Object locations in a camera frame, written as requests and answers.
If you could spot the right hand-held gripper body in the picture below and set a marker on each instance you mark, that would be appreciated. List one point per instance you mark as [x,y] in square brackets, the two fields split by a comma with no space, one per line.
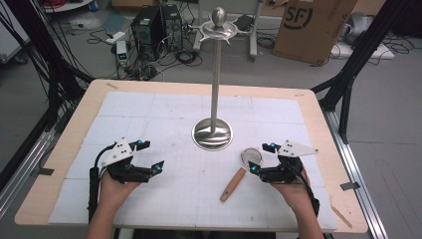
[292,149]

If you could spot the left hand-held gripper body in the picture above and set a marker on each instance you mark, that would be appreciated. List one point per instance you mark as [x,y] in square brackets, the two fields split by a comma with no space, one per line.
[117,154]

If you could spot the person's left hand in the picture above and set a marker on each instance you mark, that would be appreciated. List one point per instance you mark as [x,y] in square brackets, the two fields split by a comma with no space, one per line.
[112,192]

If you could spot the person's right hand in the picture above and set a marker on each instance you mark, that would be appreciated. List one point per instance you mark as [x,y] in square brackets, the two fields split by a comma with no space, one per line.
[297,192]

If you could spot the white grid mat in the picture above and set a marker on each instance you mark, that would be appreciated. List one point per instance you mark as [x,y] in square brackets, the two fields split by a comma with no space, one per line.
[185,186]

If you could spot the brown tape piece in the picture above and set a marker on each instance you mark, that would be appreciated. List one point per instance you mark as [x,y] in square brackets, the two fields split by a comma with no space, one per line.
[112,86]

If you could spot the grey tape piece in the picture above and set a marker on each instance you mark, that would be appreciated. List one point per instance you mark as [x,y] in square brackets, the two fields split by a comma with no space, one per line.
[350,186]

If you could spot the black tape piece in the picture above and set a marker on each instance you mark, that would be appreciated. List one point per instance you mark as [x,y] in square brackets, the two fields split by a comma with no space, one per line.
[46,171]

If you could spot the steel hanging rack stand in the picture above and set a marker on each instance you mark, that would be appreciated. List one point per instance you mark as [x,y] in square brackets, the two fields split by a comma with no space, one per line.
[215,93]

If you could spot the person's dark clothing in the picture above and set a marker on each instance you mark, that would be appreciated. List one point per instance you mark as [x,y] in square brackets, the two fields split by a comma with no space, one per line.
[199,235]

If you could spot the thin wooden strip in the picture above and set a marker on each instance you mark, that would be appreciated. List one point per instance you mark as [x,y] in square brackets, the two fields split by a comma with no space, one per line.
[341,216]

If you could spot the small device with green display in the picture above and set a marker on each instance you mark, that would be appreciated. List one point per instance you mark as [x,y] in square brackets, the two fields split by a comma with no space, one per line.
[121,53]

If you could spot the white power strip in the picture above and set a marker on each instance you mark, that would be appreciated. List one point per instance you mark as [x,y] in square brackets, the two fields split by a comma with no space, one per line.
[115,37]

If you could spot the large black computer tower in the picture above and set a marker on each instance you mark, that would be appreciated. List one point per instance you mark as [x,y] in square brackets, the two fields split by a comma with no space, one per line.
[147,33]

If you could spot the brown cardboard box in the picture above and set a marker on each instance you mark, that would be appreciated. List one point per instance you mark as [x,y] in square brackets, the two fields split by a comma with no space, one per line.
[312,30]

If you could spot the slim black computer tower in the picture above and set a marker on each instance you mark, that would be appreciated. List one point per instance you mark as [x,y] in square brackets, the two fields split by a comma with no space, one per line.
[172,26]

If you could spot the white foam board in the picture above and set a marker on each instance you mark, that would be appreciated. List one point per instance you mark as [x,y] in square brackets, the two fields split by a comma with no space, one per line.
[365,51]

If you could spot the grey rounded appliance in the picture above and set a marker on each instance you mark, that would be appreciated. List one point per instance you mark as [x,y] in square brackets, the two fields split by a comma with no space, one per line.
[358,26]

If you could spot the aluminium rail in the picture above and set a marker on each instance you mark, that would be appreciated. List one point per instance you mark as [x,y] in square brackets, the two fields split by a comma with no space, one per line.
[23,172]
[355,172]

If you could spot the black metal frame post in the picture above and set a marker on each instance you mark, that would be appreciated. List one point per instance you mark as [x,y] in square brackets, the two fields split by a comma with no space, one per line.
[43,49]
[358,56]

